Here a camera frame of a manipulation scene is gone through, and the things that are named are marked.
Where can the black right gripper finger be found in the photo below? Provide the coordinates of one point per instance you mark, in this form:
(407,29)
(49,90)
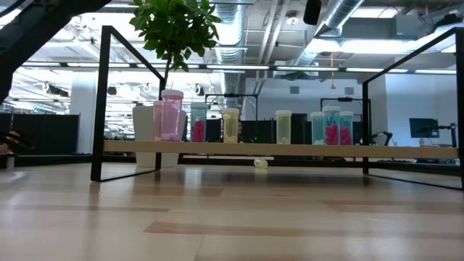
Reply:
(312,11)

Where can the pale yellow pill bottle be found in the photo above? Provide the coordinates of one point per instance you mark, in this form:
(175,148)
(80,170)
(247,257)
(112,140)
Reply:
(283,127)

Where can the teal bottle white pills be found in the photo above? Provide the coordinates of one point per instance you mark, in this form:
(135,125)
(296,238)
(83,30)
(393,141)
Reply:
(317,130)

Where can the large yellow pill bottle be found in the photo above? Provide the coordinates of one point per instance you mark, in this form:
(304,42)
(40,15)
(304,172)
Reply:
(231,127)

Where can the large blue bottle red pills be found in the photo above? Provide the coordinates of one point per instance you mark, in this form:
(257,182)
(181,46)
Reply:
(199,116)

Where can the small yellow pill bottle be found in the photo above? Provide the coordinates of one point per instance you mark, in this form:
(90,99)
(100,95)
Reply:
(261,164)

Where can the large pink pill bottle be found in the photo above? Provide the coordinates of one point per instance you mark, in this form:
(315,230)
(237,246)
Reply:
(172,119)

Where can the salmon pink pill bottle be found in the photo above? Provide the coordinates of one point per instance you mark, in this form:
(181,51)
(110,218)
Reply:
(157,123)

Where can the black background robot arm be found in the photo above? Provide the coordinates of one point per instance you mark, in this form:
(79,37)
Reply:
(384,135)

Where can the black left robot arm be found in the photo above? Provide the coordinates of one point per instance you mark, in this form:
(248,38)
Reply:
(40,25)

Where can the round ceiling device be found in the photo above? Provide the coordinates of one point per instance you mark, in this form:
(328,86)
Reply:
(292,20)

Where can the bright ceiling light panel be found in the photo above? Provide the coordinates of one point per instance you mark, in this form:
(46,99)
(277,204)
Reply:
(351,46)

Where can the ceiling light strip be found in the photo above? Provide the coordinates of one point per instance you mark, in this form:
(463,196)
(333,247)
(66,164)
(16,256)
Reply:
(43,64)
(235,67)
(79,65)
(435,71)
(398,70)
(139,66)
(308,68)

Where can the yellow hanging pendant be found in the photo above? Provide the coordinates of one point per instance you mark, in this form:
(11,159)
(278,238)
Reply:
(332,86)

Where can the dark computer monitor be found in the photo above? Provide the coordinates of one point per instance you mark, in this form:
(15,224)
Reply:
(424,127)

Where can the green plant in white pot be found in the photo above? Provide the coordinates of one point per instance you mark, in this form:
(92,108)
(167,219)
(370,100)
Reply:
(145,127)

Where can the black partition panel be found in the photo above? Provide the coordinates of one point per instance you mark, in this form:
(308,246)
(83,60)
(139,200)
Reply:
(54,134)

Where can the person's hand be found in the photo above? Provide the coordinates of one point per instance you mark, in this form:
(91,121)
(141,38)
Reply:
(12,135)

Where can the small grey box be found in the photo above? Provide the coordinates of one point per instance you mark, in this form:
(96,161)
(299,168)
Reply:
(9,161)

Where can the silver spiral air duct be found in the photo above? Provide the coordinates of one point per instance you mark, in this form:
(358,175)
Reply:
(339,14)

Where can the grey wall vent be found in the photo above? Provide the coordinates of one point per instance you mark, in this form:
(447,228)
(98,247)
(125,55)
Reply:
(349,90)
(294,90)

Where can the black metal shelf frame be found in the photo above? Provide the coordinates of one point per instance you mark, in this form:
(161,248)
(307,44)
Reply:
(365,127)
(102,108)

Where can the black aluminium table rail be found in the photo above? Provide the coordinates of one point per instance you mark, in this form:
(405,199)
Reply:
(54,160)

